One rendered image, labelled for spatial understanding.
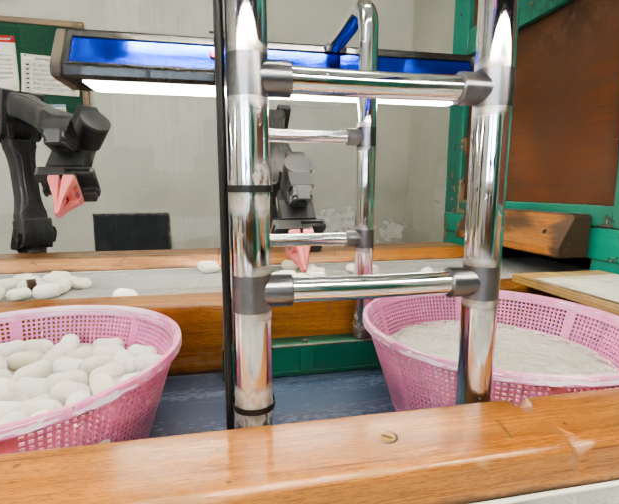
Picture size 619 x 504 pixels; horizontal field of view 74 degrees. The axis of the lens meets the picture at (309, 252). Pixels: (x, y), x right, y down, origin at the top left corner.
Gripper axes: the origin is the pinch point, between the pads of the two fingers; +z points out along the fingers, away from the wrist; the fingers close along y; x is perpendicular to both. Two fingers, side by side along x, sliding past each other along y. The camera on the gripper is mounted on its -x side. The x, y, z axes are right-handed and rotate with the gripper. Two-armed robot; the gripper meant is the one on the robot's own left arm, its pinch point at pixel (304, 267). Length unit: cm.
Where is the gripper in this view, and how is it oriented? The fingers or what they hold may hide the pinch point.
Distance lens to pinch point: 73.7
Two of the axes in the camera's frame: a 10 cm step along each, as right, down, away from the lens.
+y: 9.8, -0.3, 2.1
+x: -1.4, 6.6, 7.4
